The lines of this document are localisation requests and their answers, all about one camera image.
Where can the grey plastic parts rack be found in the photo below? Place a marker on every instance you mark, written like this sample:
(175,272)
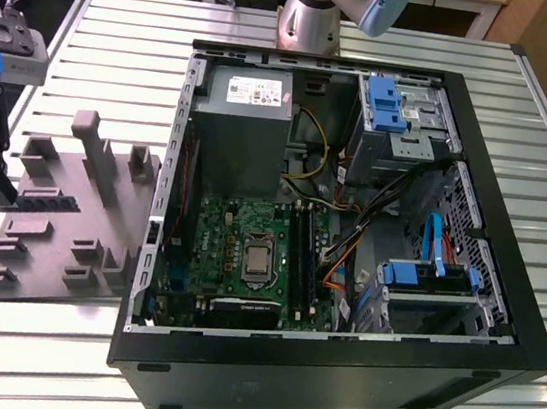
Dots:
(72,238)

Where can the grey power supply unit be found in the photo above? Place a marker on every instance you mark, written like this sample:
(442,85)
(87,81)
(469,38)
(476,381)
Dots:
(236,144)

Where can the green motherboard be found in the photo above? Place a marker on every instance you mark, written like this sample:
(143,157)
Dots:
(221,218)

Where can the silver CPU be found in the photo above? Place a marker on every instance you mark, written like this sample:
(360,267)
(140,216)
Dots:
(257,260)

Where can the black graphics card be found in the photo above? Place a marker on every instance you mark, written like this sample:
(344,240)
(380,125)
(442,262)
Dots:
(244,311)

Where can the black open PC case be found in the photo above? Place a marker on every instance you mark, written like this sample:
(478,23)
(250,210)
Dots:
(280,382)

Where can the blue plastic drive latch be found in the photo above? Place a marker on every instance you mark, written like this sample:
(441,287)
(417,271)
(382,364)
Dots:
(385,103)

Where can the metal drive cage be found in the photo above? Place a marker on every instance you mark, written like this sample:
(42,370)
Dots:
(412,147)

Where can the hard disk in blue carrier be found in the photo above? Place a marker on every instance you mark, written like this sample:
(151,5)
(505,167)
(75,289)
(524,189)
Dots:
(445,280)

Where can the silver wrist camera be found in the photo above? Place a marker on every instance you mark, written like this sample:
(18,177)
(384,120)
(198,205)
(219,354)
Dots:
(19,65)

